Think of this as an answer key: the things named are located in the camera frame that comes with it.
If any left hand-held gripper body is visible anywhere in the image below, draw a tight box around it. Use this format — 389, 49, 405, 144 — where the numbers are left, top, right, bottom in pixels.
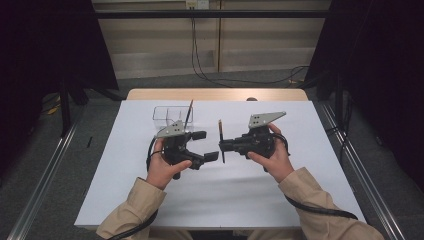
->
155, 119, 206, 181

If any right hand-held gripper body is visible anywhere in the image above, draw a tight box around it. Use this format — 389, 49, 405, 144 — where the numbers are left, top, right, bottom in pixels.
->
229, 110, 288, 160

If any grey pencil with orange end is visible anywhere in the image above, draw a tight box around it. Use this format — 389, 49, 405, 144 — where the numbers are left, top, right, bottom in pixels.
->
217, 119, 227, 165

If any clear acrylic pen holder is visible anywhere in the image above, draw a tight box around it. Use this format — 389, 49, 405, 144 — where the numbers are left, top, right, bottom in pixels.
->
152, 105, 195, 132

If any dark pencil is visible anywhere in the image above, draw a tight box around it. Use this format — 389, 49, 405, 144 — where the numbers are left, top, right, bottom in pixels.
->
182, 99, 195, 130

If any person's right hand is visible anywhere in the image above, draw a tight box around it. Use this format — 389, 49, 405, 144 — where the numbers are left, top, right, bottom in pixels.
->
247, 122, 296, 184

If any person's left hand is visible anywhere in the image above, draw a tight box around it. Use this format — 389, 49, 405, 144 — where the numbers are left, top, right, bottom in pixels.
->
145, 138, 194, 191

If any wooden table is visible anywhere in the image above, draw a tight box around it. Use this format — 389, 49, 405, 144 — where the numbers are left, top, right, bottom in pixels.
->
125, 87, 310, 102

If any white table cover board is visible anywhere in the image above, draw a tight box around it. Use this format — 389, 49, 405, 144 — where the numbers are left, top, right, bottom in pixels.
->
73, 99, 367, 230

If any black metal stand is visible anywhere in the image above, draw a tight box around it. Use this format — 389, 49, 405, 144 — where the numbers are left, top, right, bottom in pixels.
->
59, 78, 74, 138
334, 69, 345, 132

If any black curtain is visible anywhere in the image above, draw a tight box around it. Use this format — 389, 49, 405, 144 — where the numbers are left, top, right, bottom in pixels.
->
303, 0, 424, 184
0, 0, 120, 174

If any black wall cable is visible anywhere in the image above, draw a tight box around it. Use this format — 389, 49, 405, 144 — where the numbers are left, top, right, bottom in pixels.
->
193, 16, 311, 85
190, 8, 234, 89

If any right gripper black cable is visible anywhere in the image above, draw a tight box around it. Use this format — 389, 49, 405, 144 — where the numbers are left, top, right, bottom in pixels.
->
270, 132, 360, 221

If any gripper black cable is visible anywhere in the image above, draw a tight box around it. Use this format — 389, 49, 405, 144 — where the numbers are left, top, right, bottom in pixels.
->
106, 135, 160, 240
270, 132, 360, 221

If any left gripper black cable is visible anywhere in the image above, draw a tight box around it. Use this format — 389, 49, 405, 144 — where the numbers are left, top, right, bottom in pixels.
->
106, 135, 160, 240

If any aluminium floor rail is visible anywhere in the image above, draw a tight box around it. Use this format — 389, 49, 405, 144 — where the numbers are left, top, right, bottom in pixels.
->
320, 99, 407, 240
6, 99, 88, 240

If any white wall socket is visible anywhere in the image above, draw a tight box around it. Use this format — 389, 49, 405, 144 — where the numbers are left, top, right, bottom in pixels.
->
185, 0, 210, 10

